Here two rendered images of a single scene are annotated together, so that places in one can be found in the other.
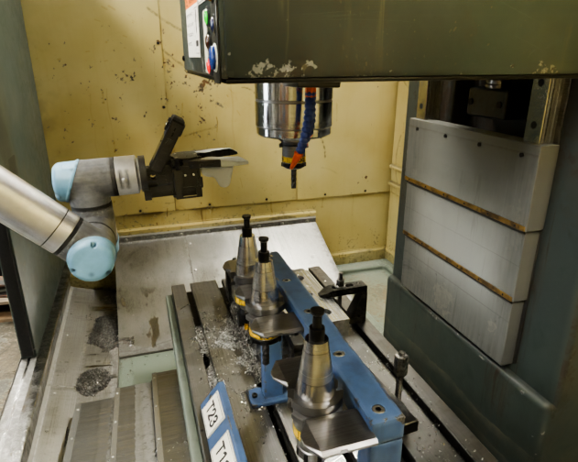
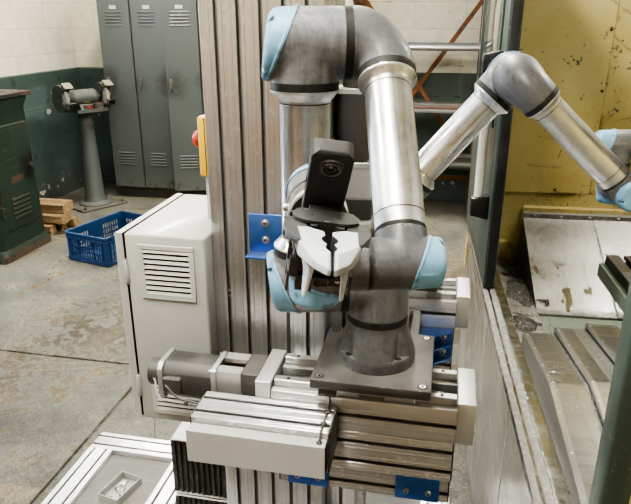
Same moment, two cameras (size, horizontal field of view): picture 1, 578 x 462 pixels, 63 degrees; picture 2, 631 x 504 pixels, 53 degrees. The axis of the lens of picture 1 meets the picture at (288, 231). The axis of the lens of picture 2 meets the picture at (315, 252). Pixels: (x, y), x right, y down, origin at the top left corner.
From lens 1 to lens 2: 1.02 m
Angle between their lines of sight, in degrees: 25
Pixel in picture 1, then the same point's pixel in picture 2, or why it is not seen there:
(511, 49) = not seen: outside the picture
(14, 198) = (597, 148)
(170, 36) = (625, 22)
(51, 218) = (615, 165)
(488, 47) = not seen: outside the picture
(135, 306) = (547, 275)
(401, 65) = not seen: outside the picture
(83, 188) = (619, 149)
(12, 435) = (504, 329)
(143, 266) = (552, 242)
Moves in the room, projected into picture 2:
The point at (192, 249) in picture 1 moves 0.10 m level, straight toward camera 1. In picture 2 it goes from (601, 234) to (605, 242)
